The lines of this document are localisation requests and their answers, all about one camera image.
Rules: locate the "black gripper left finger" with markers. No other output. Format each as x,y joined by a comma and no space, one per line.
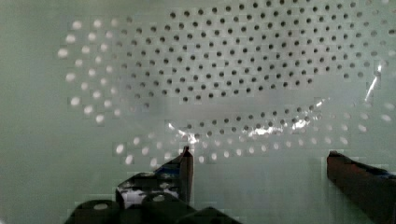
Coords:
174,177

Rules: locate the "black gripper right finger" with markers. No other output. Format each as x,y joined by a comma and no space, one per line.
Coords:
372,189

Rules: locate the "green plastic strainer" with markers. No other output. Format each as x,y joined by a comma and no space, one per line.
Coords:
260,91

